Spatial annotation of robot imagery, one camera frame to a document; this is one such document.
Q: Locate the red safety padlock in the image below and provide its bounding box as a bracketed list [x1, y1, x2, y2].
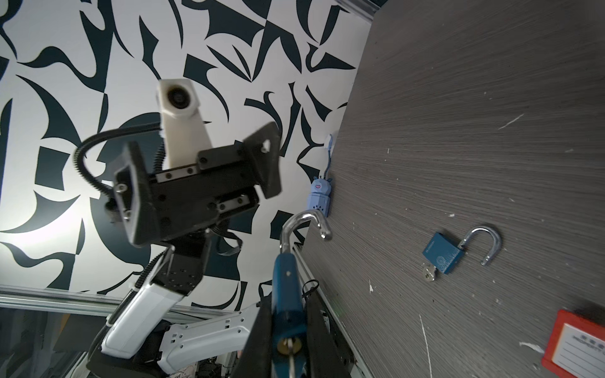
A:
[541, 310, 604, 378]

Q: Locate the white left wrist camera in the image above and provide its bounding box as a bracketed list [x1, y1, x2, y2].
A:
[158, 79, 213, 169]

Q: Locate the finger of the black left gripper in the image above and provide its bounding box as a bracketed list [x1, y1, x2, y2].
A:
[244, 122, 281, 199]
[113, 142, 161, 246]

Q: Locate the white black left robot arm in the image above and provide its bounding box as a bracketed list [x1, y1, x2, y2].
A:
[87, 123, 281, 377]

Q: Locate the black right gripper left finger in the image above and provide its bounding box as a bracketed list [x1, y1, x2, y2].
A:
[232, 295, 273, 378]

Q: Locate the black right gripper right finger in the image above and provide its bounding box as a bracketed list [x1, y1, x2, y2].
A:
[305, 291, 351, 378]

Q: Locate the small dark blue padlock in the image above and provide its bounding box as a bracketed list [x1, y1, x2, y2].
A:
[422, 225, 503, 282]

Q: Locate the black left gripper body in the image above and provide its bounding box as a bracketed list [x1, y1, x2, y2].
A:
[148, 143, 259, 243]

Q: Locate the black corrugated cable hose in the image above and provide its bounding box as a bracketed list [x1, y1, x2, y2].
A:
[72, 121, 164, 199]

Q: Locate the light blue device left wall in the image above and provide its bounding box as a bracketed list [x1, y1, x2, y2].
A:
[307, 134, 335, 217]

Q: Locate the blue padlock with key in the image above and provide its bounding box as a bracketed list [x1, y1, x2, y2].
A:
[271, 209, 332, 377]

